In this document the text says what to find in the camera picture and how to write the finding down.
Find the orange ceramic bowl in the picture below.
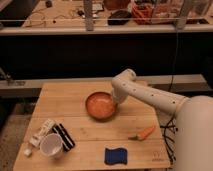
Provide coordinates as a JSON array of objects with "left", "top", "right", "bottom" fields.
[{"left": 85, "top": 92, "right": 117, "bottom": 120}]

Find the orange toy carrot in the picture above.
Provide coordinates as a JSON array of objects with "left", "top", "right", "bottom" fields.
[{"left": 129, "top": 126, "right": 155, "bottom": 141}]

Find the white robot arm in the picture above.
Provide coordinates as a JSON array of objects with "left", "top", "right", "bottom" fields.
[{"left": 111, "top": 69, "right": 213, "bottom": 171}]

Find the black bowl on shelf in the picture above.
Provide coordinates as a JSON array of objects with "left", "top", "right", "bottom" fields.
[{"left": 107, "top": 10, "right": 131, "bottom": 25}]

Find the black striped box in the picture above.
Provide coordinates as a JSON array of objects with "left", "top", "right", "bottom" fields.
[{"left": 52, "top": 124, "right": 75, "bottom": 152}]

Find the blue sponge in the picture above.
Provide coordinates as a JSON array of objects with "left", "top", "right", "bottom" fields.
[{"left": 104, "top": 148, "right": 128, "bottom": 165}]

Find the orange crate on shelf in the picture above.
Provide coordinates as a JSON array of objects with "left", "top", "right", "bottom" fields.
[{"left": 132, "top": 4, "right": 153, "bottom": 25}]

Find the white crumpled packaging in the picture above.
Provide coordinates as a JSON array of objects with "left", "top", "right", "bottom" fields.
[{"left": 29, "top": 119, "right": 55, "bottom": 148}]

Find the small white cube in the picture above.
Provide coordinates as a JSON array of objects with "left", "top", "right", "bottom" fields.
[{"left": 23, "top": 149, "right": 32, "bottom": 157}]

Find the hanging black cable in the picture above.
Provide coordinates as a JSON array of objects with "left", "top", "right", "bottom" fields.
[{"left": 169, "top": 24, "right": 180, "bottom": 93}]

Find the black cable bundle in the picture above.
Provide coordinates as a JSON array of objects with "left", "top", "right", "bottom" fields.
[{"left": 160, "top": 116, "right": 178, "bottom": 166}]

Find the grey metal post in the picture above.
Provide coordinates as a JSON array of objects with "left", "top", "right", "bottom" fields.
[{"left": 83, "top": 0, "right": 94, "bottom": 31}]

